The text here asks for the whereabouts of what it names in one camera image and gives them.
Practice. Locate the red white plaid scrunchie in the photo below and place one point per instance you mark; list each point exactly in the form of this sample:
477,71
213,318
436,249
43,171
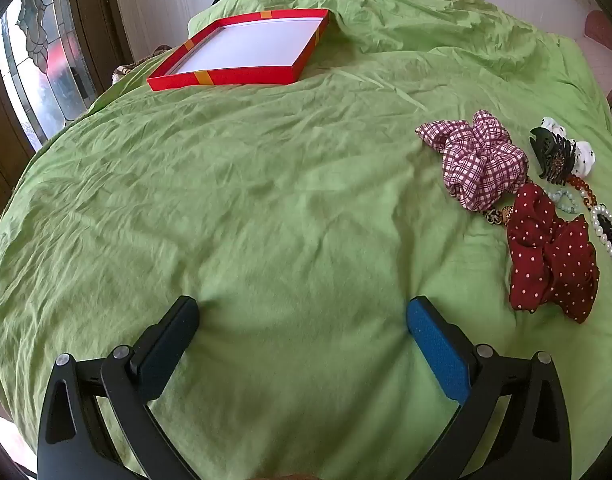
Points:
481,160

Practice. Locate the stained glass door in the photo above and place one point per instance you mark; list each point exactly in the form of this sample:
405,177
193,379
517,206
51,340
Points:
40,60

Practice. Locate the pink pillow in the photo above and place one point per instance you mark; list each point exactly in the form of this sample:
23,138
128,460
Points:
598,40

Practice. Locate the black hair claw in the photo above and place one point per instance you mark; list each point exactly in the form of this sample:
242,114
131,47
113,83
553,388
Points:
553,157

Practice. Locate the white spotted scrunchie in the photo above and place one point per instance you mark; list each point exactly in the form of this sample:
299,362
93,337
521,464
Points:
584,157

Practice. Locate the brown patterned blanket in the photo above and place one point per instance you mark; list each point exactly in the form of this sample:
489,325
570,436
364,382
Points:
135,62

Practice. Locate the green bed sheet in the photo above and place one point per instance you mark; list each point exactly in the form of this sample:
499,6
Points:
266,200

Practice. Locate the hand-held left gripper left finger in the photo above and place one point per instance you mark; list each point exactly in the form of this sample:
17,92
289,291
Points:
163,355

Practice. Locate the red polka dot scrunchie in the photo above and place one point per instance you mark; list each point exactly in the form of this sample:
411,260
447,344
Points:
551,255

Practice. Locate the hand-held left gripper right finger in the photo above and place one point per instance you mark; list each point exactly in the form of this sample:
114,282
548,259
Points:
438,350

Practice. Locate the red shallow box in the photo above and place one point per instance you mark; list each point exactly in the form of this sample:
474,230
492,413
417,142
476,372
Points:
251,47

